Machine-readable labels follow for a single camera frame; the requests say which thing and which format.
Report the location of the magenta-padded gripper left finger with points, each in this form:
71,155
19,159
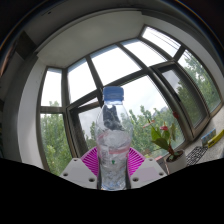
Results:
80,171

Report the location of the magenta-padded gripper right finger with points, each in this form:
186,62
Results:
148,171

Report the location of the clear blue-capped water bottle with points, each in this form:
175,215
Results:
113,146

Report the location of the flowering plant in white pot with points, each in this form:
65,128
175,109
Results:
176,161

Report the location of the black lattice mat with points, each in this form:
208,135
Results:
197,155

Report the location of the light blue box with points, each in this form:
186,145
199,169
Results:
208,136

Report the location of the brown-framed bay window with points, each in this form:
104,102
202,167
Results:
65,100

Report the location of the long yellow box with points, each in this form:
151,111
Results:
216,138

